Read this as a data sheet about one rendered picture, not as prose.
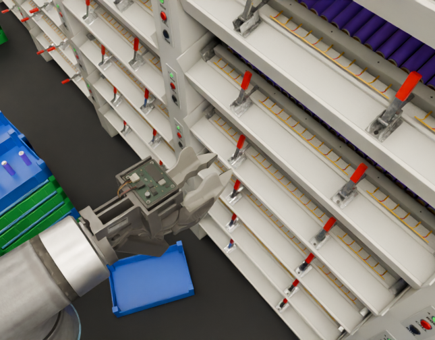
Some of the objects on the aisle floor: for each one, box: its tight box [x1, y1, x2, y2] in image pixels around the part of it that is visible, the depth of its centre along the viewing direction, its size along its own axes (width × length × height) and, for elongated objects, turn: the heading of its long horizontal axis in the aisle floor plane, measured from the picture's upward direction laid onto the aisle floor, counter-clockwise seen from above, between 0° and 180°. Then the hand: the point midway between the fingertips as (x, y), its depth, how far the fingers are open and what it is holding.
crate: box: [106, 241, 195, 318], centre depth 151 cm, size 30×20×8 cm
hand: (216, 169), depth 58 cm, fingers open, 3 cm apart
